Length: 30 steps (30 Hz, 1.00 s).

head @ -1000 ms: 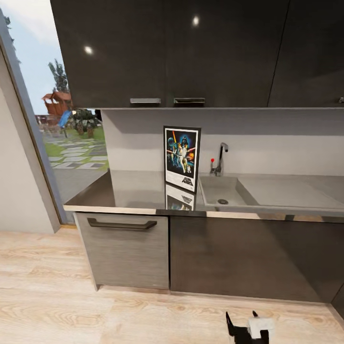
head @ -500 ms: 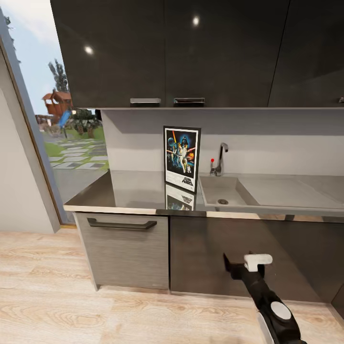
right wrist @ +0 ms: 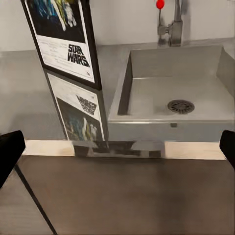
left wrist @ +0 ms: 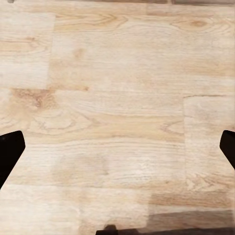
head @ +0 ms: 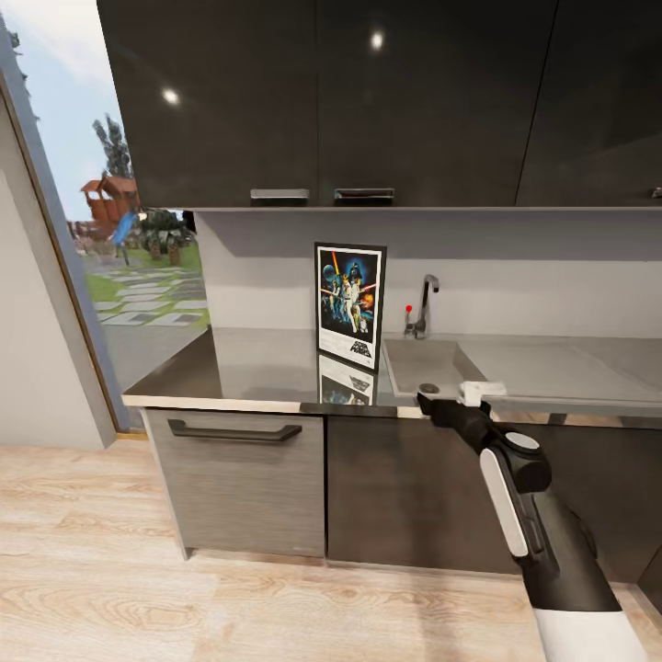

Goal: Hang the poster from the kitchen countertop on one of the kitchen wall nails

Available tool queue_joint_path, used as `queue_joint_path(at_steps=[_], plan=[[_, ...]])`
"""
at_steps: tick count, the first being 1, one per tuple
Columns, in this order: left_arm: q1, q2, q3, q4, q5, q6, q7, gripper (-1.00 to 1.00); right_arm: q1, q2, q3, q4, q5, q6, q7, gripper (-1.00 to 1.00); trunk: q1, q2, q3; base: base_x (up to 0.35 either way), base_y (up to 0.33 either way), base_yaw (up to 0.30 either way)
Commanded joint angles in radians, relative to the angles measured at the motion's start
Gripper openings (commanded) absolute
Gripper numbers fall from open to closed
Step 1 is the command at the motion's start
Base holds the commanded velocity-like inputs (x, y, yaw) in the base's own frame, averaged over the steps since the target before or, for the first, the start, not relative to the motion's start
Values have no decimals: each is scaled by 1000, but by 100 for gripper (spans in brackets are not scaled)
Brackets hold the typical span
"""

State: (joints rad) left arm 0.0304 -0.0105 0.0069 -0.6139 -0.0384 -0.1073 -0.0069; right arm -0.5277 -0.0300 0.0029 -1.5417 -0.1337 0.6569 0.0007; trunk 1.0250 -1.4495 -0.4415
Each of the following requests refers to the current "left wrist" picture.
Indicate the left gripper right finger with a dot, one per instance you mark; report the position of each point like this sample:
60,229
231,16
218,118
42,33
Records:
227,146

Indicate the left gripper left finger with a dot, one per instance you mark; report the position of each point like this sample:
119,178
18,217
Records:
12,146

